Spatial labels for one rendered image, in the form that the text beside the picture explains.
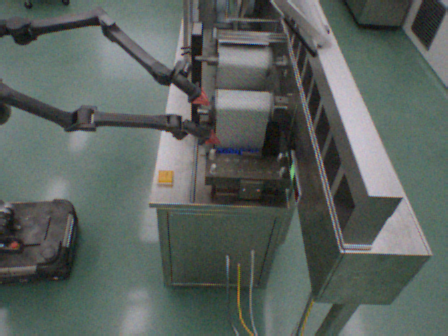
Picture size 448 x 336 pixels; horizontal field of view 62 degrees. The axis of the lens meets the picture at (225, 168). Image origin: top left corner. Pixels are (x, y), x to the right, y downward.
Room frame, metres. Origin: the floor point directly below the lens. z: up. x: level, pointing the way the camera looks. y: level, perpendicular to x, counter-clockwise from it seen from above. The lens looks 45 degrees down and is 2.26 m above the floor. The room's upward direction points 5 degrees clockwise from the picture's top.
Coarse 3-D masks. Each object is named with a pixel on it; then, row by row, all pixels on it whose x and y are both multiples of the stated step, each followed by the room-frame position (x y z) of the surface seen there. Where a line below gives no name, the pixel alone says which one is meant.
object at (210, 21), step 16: (192, 0) 2.39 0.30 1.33; (208, 0) 2.40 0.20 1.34; (224, 0) 2.40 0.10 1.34; (256, 0) 2.42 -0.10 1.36; (192, 16) 2.39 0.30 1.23; (208, 16) 2.40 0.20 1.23; (224, 16) 2.40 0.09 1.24; (256, 16) 2.42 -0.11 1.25; (192, 32) 2.39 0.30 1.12; (208, 32) 2.40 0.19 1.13; (208, 48) 2.40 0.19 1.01
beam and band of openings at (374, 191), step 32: (288, 32) 1.78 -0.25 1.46; (320, 64) 1.15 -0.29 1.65; (320, 96) 1.06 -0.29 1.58; (352, 96) 0.96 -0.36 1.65; (320, 128) 1.03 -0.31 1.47; (352, 128) 0.80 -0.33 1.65; (320, 160) 0.89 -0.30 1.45; (352, 160) 0.70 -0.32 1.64; (384, 160) 0.69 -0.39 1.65; (352, 192) 0.63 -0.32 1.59; (384, 192) 0.58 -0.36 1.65; (352, 224) 0.58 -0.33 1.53; (384, 224) 0.57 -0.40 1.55
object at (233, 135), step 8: (216, 128) 1.37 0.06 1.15; (224, 128) 1.37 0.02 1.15; (232, 128) 1.37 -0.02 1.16; (240, 128) 1.38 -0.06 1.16; (248, 128) 1.38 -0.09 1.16; (256, 128) 1.38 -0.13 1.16; (264, 128) 1.38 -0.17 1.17; (216, 136) 1.37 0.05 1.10; (224, 136) 1.37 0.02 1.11; (232, 136) 1.37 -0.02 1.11; (240, 136) 1.38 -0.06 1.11; (248, 136) 1.38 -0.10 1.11; (256, 136) 1.38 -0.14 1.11; (264, 136) 1.38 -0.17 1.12; (216, 144) 1.37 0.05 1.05; (224, 144) 1.37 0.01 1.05; (232, 144) 1.38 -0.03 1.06; (240, 144) 1.38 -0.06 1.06; (248, 144) 1.38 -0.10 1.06; (256, 144) 1.38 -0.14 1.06
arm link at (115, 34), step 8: (104, 16) 1.66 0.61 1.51; (112, 24) 1.63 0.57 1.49; (112, 32) 1.61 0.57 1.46; (120, 32) 1.62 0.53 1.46; (112, 40) 1.63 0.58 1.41; (120, 40) 1.58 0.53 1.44; (128, 40) 1.58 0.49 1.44; (128, 48) 1.54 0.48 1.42; (136, 48) 1.55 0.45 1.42; (136, 56) 1.51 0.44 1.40; (144, 56) 1.51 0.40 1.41; (144, 64) 1.48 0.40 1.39; (152, 64) 1.47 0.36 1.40; (160, 64) 1.47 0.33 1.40; (152, 72) 1.45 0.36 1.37; (160, 80) 1.43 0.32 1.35
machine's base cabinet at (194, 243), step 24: (168, 216) 1.10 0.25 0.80; (192, 216) 1.11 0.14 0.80; (216, 216) 1.12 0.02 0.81; (240, 216) 1.13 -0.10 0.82; (264, 216) 1.13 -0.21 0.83; (168, 240) 1.10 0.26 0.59; (192, 240) 1.11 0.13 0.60; (216, 240) 1.12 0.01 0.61; (240, 240) 1.13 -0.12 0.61; (264, 240) 1.14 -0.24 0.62; (168, 264) 1.10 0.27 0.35; (192, 264) 1.11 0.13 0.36; (216, 264) 1.12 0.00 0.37; (264, 264) 1.14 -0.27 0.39
